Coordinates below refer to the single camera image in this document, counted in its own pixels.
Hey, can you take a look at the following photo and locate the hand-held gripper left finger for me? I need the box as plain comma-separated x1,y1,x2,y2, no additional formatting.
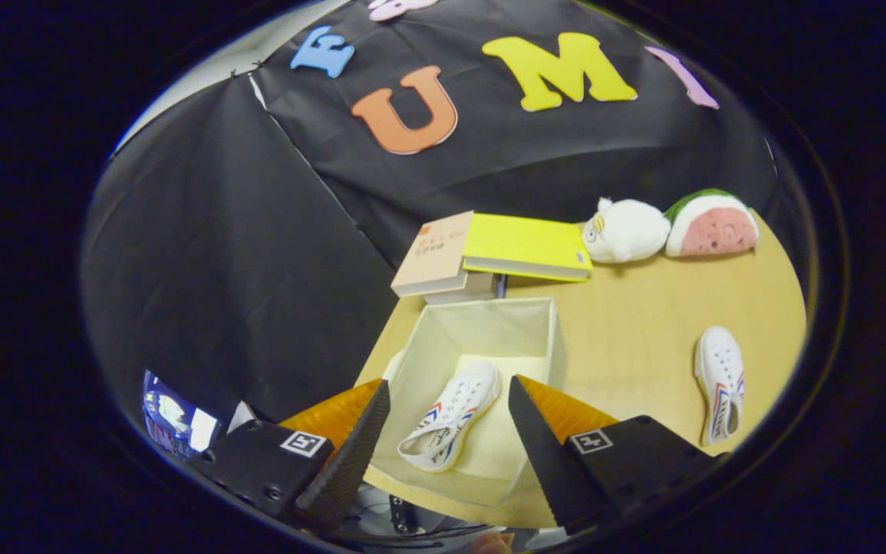
189,379,391,533

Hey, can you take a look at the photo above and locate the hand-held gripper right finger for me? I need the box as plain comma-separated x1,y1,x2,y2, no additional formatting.
508,375,724,536

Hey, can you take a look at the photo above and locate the white striped canvas shoe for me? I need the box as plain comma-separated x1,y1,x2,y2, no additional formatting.
694,325,746,446
397,359,503,473

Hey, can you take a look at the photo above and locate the cream fabric storage box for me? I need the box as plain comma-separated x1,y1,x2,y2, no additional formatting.
366,297,567,505

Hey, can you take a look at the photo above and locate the white paper sheet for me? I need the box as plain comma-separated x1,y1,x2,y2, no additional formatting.
224,400,258,436

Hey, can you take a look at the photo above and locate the grey book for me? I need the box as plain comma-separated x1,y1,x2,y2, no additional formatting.
421,271,507,305

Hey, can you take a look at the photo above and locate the beige book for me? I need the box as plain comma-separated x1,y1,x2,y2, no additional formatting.
391,211,475,298

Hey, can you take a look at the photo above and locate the yellow book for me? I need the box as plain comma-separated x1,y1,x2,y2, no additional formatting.
461,213,594,283

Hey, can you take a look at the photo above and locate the black backdrop cloth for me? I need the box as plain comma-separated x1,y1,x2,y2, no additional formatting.
82,0,798,432

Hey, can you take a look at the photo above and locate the white plush toy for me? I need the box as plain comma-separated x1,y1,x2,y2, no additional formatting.
581,197,672,264

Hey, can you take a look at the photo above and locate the watermelon slice plush toy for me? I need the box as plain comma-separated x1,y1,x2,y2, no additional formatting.
664,189,761,259

